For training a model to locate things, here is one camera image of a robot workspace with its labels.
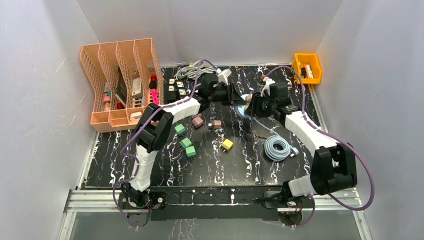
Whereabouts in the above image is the pink plug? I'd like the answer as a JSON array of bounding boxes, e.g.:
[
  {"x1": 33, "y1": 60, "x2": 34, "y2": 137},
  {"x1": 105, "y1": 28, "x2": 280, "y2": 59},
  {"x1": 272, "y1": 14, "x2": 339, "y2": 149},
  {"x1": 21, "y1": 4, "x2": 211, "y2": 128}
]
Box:
[
  {"x1": 208, "y1": 120, "x2": 222, "y2": 130},
  {"x1": 241, "y1": 94, "x2": 252, "y2": 103}
]

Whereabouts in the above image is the magenta item in tray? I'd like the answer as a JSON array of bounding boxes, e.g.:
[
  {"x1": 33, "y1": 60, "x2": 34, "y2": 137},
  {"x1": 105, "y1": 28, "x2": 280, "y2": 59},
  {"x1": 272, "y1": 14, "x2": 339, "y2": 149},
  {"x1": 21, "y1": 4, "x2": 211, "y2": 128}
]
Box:
[{"x1": 150, "y1": 88, "x2": 160, "y2": 105}]

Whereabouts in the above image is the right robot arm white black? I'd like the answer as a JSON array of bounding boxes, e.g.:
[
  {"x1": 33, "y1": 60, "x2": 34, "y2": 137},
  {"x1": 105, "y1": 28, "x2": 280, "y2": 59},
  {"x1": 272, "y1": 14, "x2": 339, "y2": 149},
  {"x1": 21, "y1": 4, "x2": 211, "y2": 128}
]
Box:
[{"x1": 246, "y1": 77, "x2": 357, "y2": 207}]

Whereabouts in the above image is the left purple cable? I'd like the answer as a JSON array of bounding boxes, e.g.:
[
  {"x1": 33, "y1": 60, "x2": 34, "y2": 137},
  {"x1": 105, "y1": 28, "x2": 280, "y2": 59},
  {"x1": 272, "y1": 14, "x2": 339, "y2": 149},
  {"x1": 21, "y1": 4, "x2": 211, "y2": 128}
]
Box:
[{"x1": 111, "y1": 59, "x2": 218, "y2": 229}]

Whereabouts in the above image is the grey cable of black strip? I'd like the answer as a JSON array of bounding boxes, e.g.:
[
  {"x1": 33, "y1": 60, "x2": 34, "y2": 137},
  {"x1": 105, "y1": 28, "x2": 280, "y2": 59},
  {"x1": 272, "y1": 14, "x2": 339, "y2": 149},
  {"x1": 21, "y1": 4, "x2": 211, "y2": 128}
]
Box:
[{"x1": 174, "y1": 60, "x2": 217, "y2": 80}]

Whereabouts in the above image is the green plug adapter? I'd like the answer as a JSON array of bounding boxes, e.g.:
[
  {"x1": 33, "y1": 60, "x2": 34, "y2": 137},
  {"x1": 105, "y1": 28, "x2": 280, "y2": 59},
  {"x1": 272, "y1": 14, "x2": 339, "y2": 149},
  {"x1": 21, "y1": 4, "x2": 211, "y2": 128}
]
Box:
[
  {"x1": 185, "y1": 146, "x2": 197, "y2": 159},
  {"x1": 179, "y1": 137, "x2": 193, "y2": 149}
]

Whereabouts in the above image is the pink plug adapter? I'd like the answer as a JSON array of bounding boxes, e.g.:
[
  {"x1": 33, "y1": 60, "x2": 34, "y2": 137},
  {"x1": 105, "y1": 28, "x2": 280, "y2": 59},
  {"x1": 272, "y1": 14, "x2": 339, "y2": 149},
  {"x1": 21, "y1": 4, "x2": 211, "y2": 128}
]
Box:
[{"x1": 190, "y1": 116, "x2": 205, "y2": 129}]

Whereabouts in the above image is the light blue cable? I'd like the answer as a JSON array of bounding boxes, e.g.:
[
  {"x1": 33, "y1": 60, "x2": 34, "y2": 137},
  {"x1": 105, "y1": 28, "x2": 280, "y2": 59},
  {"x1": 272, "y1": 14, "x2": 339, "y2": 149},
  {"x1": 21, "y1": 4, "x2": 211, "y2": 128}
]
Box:
[{"x1": 253, "y1": 117, "x2": 300, "y2": 163}]

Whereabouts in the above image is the orange storage bin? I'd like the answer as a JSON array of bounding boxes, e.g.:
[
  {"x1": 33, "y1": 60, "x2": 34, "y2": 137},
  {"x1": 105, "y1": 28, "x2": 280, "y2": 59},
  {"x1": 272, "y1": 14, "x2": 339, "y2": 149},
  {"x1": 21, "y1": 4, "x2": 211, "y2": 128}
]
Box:
[{"x1": 292, "y1": 53, "x2": 323, "y2": 85}]

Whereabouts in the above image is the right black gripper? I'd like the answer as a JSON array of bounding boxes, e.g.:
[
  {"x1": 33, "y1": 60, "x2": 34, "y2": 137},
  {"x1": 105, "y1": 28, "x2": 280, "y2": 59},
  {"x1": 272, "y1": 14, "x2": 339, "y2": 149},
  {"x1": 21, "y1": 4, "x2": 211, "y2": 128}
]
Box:
[{"x1": 244, "y1": 91, "x2": 277, "y2": 117}]

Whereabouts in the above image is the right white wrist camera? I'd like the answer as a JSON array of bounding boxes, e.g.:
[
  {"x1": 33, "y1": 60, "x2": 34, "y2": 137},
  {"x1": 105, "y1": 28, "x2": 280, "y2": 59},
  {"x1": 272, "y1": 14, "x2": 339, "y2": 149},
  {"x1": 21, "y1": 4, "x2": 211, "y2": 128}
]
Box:
[{"x1": 260, "y1": 76, "x2": 276, "y2": 97}]

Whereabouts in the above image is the yellow plug adapter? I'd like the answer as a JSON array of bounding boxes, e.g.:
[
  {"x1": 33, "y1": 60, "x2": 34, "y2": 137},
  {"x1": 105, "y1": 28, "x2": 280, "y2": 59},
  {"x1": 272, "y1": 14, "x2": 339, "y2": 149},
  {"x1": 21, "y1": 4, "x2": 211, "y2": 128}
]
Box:
[{"x1": 221, "y1": 139, "x2": 234, "y2": 152}]

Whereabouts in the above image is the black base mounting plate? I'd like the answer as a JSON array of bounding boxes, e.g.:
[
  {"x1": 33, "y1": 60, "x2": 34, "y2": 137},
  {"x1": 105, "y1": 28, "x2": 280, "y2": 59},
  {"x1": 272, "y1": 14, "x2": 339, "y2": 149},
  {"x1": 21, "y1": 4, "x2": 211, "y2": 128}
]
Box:
[{"x1": 116, "y1": 183, "x2": 313, "y2": 226}]

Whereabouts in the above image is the round blue socket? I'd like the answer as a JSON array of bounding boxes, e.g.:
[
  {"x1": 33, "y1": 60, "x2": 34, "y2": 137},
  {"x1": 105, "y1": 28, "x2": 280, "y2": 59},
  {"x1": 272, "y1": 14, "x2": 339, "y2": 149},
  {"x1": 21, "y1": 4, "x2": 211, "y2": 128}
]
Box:
[{"x1": 235, "y1": 105, "x2": 251, "y2": 119}]

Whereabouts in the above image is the green plug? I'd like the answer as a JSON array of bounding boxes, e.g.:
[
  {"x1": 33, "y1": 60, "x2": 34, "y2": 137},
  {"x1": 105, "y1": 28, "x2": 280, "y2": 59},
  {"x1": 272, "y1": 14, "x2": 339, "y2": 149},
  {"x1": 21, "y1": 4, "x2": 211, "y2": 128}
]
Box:
[{"x1": 174, "y1": 123, "x2": 187, "y2": 136}]

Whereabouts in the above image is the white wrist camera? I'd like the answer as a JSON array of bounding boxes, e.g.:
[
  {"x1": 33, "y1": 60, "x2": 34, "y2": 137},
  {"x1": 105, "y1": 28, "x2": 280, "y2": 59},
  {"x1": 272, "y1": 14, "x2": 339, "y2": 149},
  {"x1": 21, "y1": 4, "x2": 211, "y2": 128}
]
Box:
[
  {"x1": 260, "y1": 76, "x2": 276, "y2": 97},
  {"x1": 216, "y1": 68, "x2": 232, "y2": 86}
]

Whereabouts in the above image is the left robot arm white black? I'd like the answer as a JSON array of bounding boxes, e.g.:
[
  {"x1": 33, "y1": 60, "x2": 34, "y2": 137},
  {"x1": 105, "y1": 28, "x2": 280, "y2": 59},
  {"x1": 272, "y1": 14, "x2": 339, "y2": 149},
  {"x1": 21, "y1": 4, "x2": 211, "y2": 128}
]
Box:
[{"x1": 120, "y1": 73, "x2": 246, "y2": 208}]

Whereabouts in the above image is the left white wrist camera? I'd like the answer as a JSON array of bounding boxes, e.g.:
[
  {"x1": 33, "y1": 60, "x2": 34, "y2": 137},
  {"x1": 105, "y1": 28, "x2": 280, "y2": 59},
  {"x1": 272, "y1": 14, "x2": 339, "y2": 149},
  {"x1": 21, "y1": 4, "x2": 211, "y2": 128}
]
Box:
[{"x1": 216, "y1": 68, "x2": 232, "y2": 86}]

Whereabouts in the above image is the pink file rack organizer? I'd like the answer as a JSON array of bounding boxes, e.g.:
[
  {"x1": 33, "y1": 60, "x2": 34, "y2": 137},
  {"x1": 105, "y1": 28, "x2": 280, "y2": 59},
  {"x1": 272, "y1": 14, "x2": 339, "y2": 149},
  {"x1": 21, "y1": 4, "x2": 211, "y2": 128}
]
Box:
[{"x1": 79, "y1": 38, "x2": 164, "y2": 133}]

